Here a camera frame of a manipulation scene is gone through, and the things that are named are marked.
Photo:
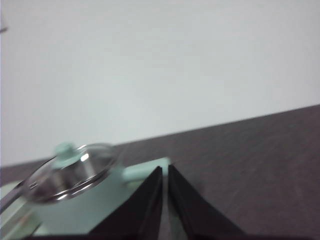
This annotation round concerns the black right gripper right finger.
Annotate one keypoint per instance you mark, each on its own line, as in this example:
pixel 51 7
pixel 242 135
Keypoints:
pixel 197 215

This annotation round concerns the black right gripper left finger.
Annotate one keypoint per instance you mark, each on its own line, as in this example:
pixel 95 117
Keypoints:
pixel 130 215

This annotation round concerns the glass lid with mint knob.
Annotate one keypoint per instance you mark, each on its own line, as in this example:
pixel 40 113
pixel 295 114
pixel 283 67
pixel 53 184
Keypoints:
pixel 70 175

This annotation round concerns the mint green steamer pot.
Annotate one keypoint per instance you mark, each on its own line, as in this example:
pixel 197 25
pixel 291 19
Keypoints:
pixel 95 207

